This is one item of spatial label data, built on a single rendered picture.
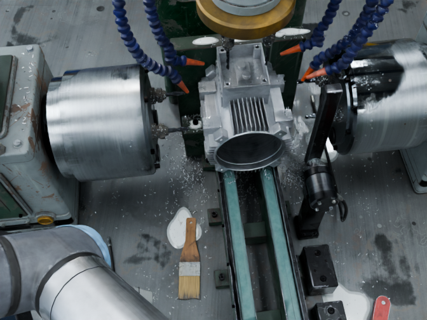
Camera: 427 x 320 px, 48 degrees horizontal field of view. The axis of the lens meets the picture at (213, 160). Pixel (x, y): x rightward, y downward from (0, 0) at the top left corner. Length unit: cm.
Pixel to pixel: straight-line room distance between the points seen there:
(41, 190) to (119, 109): 26
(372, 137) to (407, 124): 7
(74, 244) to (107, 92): 47
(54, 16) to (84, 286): 133
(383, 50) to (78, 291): 80
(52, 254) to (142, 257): 64
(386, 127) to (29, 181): 75
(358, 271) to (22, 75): 87
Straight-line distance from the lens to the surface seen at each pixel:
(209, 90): 107
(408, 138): 110
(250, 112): 101
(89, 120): 97
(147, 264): 118
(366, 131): 104
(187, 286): 114
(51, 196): 111
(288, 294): 103
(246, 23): 84
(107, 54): 157
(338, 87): 87
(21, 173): 103
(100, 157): 99
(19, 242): 57
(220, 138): 98
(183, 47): 107
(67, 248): 57
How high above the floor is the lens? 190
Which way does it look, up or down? 59 degrees down
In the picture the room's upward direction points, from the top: 2 degrees counter-clockwise
